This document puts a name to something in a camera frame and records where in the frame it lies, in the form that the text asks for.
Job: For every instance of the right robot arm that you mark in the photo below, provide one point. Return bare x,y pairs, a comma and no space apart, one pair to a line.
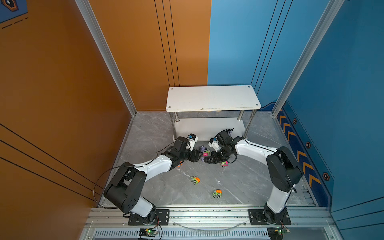
282,166

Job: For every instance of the green orange toy truck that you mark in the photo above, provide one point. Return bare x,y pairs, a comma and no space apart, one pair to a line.
217,194

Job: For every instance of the circuit board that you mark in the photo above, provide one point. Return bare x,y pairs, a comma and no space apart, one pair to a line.
148,234
277,234

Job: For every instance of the right circuit board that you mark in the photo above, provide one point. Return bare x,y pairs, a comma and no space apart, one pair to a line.
277,234

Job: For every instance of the left aluminium corner post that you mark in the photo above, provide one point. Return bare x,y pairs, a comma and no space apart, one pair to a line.
104,49

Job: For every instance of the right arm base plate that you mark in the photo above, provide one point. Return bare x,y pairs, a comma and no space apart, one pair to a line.
268,217

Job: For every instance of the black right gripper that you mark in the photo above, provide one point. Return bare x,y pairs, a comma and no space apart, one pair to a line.
214,159

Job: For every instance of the black purple Kuromi figure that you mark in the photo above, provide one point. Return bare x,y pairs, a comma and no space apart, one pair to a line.
229,131

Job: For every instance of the white two-tier shelf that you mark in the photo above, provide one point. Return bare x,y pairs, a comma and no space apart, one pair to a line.
211,99

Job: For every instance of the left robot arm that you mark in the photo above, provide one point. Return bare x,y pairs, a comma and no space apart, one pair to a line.
125,188

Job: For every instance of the aluminium corner post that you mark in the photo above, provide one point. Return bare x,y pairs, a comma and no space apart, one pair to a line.
104,49
315,39

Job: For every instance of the orange green toy car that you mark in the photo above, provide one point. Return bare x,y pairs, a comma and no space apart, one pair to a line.
195,180

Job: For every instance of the left circuit board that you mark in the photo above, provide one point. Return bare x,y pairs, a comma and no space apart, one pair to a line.
148,234

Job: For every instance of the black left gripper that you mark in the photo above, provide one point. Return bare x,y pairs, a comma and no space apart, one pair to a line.
195,156

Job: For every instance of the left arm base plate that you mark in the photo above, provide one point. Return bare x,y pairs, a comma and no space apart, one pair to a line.
160,216

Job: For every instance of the right aluminium corner post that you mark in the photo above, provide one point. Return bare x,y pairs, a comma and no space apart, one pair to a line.
315,39

